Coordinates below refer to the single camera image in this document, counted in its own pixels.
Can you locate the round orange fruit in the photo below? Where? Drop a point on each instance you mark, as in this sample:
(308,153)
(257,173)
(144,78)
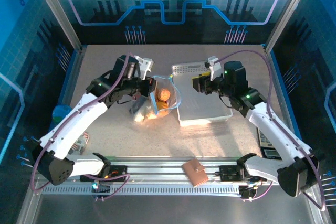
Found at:
(164,94)

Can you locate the white plastic basket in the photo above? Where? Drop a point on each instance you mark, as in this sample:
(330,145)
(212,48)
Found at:
(204,103)

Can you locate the clear blue-zipper zip-top bag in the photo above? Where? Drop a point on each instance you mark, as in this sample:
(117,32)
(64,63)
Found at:
(173,100)

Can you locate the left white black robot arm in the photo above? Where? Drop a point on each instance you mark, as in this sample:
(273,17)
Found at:
(71,127)

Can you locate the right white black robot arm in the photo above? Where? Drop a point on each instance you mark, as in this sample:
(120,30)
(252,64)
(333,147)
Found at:
(275,129)

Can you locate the blue round container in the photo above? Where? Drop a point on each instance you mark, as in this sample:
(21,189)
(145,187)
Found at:
(60,113)

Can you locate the black calculator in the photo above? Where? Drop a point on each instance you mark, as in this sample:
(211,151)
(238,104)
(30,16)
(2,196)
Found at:
(269,150)

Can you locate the brown leather wallet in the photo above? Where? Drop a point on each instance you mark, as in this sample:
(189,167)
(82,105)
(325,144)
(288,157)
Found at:
(195,172)

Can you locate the left black connector box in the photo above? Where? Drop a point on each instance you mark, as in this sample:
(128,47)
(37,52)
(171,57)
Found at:
(101,187)

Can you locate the black connector box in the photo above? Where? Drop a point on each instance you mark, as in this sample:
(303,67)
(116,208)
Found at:
(246,192)
(101,187)

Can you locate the right black connector box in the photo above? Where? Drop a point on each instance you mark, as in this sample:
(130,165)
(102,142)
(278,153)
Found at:
(246,192)

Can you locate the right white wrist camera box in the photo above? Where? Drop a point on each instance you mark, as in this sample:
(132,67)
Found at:
(212,65)

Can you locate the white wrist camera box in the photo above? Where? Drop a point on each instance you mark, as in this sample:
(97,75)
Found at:
(144,65)
(212,65)

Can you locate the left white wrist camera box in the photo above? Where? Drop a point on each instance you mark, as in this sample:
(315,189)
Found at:
(144,65)

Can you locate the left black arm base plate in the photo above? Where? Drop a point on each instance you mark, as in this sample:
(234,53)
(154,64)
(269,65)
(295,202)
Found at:
(118,172)

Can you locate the right aluminium frame post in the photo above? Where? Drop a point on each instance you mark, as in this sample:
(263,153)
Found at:
(287,11)

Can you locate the aluminium frame post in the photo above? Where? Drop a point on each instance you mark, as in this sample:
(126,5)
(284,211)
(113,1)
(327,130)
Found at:
(287,11)
(56,11)

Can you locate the aluminium front frame rail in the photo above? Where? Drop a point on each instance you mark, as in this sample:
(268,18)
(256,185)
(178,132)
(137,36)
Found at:
(162,179)

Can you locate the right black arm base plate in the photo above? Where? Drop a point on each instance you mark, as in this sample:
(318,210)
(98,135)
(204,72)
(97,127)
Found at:
(227,174)

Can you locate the left aluminium frame post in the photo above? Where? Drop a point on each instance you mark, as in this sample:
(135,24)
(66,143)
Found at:
(56,11)

